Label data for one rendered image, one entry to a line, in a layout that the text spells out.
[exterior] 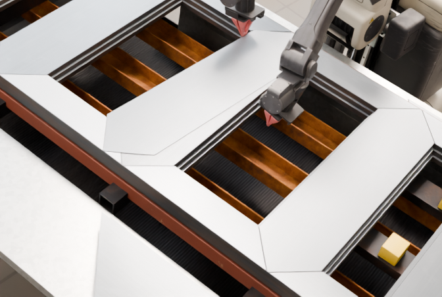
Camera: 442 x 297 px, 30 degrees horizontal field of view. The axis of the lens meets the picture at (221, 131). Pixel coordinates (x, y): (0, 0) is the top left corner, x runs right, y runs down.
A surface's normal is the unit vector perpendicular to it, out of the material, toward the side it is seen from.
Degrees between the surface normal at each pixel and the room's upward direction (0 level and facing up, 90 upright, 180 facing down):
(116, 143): 0
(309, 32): 45
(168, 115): 0
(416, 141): 0
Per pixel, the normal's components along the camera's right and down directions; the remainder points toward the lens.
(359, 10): 0.04, -0.61
